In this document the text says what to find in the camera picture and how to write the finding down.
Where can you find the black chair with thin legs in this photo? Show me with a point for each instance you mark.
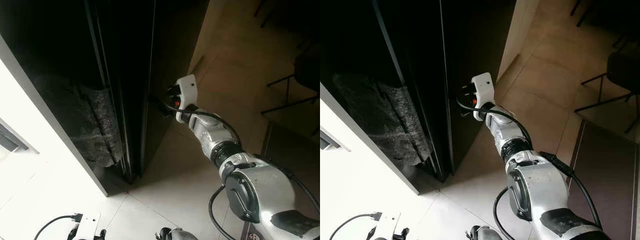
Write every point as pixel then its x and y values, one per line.
pixel 625 70
pixel 307 70

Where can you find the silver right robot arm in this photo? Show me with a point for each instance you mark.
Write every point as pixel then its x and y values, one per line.
pixel 260 195
pixel 542 190

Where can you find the silver robot leg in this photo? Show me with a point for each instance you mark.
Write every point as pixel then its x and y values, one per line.
pixel 180 235
pixel 487 234

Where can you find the grey metal track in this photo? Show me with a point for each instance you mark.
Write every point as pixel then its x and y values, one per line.
pixel 15 137
pixel 332 140

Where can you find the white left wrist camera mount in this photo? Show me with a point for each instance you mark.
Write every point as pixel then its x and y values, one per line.
pixel 389 224
pixel 89 225

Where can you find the double door fridge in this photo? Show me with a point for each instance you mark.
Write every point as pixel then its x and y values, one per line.
pixel 360 40
pixel 60 40

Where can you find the bubble wrap sheet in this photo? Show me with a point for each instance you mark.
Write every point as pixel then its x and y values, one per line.
pixel 385 120
pixel 85 120

